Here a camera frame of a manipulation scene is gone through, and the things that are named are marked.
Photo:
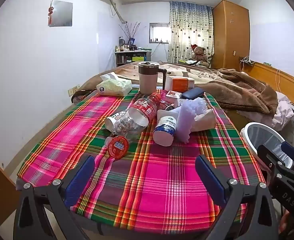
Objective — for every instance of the wall socket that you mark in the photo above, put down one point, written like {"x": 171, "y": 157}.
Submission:
{"x": 73, "y": 90}

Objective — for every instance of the red lidded jelly cup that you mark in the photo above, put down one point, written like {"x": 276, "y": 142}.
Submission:
{"x": 116, "y": 147}

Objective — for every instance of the orange and white box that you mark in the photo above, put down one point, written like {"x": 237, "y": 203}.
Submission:
{"x": 180, "y": 83}

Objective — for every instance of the brown teddy bear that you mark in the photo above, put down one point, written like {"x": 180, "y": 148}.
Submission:
{"x": 199, "y": 53}

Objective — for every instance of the patterned paper cup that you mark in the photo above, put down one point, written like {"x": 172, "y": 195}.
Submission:
{"x": 111, "y": 121}

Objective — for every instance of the air conditioner pipe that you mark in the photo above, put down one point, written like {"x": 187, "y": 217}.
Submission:
{"x": 116, "y": 12}

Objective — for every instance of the wooden wardrobe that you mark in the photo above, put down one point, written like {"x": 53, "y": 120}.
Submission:
{"x": 230, "y": 35}

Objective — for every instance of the red drink can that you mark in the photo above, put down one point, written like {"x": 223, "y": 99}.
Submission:
{"x": 167, "y": 105}

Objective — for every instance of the white foam net sleeve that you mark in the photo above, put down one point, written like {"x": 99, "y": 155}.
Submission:
{"x": 187, "y": 120}

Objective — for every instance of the purple milk drink carton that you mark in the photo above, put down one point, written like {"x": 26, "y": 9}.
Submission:
{"x": 205, "y": 122}

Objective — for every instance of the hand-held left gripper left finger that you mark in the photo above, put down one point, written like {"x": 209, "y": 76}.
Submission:
{"x": 79, "y": 180}

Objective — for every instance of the clear bottle with red label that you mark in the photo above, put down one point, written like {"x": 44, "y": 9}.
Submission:
{"x": 142, "y": 108}

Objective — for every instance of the power strip with chargers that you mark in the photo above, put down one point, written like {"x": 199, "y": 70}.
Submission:
{"x": 247, "y": 61}

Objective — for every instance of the cluttered desk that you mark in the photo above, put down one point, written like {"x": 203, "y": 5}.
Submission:
{"x": 132, "y": 55}

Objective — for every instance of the window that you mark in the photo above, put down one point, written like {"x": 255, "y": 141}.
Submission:
{"x": 159, "y": 32}

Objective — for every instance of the dark blue case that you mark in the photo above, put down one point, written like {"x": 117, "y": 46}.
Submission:
{"x": 192, "y": 93}

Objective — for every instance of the green box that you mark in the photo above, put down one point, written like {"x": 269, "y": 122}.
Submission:
{"x": 185, "y": 61}

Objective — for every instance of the silver wall panel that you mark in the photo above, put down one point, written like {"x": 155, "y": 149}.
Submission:
{"x": 61, "y": 13}

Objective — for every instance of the red hanging ornament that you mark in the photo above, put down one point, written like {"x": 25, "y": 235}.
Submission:
{"x": 50, "y": 11}

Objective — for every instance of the tan bed cover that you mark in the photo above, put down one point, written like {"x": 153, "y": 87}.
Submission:
{"x": 127, "y": 71}

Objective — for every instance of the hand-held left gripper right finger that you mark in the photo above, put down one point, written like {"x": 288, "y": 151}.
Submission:
{"x": 212, "y": 180}

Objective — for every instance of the person's right hand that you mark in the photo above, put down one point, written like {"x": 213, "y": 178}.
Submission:
{"x": 287, "y": 223}

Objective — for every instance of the small pink carton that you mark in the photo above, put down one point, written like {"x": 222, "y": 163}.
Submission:
{"x": 173, "y": 94}

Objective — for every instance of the brown blanket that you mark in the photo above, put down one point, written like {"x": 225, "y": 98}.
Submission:
{"x": 242, "y": 92}

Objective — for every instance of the white bottle with blue label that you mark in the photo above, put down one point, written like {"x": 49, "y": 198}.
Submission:
{"x": 165, "y": 127}

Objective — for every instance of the pink cloth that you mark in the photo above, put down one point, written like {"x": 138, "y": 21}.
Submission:
{"x": 283, "y": 112}

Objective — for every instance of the vase with branches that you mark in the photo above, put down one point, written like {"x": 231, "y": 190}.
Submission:
{"x": 130, "y": 33}

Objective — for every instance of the wooden headboard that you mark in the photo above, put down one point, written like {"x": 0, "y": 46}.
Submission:
{"x": 282, "y": 80}

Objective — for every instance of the plaid tablecloth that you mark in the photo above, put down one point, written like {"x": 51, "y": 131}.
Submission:
{"x": 162, "y": 180}

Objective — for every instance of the tissue pack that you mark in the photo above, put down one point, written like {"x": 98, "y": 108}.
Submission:
{"x": 114, "y": 87}

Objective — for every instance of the patterned curtain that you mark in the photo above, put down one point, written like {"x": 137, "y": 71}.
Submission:
{"x": 187, "y": 30}

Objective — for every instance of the white trash bin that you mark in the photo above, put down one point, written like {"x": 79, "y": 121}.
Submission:
{"x": 259, "y": 135}

